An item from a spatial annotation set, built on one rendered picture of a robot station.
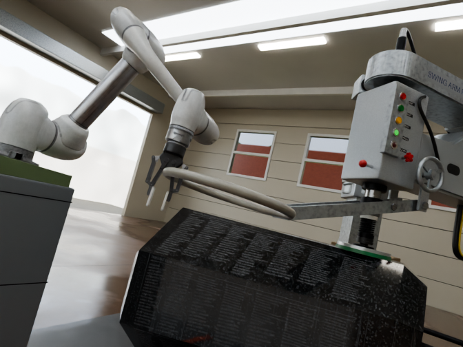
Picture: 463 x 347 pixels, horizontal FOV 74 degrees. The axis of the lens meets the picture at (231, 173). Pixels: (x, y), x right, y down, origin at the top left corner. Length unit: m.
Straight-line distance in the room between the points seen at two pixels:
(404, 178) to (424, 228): 6.05
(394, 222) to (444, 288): 1.48
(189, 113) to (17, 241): 0.82
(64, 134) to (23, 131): 0.18
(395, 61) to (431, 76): 0.18
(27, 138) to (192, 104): 0.73
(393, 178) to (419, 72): 0.47
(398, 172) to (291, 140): 7.19
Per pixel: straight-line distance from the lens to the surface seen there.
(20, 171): 1.39
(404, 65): 1.54
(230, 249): 1.40
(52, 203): 1.45
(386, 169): 1.36
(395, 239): 7.47
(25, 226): 1.43
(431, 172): 1.46
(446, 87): 1.69
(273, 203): 0.90
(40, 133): 1.54
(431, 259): 7.44
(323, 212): 1.22
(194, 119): 1.09
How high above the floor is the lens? 0.87
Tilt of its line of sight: 7 degrees up
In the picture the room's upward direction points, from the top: 14 degrees clockwise
